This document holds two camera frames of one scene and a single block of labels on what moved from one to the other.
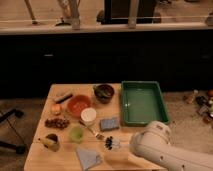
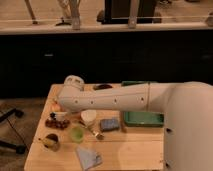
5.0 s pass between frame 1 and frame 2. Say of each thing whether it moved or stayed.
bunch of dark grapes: stayed
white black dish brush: moved
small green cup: stayed
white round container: stayed
